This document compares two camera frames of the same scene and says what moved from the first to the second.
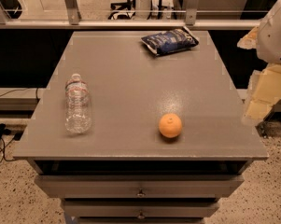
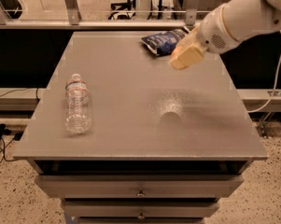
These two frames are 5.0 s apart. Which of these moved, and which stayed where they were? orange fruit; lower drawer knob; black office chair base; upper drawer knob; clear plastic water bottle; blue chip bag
Moved: orange fruit
Stayed: black office chair base; upper drawer knob; lower drawer knob; clear plastic water bottle; blue chip bag
